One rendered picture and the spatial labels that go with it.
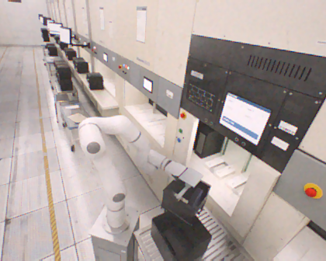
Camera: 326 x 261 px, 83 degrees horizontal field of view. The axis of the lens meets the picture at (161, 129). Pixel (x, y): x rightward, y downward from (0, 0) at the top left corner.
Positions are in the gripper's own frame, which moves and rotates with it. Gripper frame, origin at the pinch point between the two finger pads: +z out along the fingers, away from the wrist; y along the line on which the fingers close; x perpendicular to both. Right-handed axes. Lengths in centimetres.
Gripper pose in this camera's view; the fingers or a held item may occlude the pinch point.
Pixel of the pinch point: (189, 178)
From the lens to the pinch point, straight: 111.0
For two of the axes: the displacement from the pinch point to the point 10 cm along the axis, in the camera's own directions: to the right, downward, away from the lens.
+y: -6.0, 3.5, -7.2
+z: 7.9, 3.7, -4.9
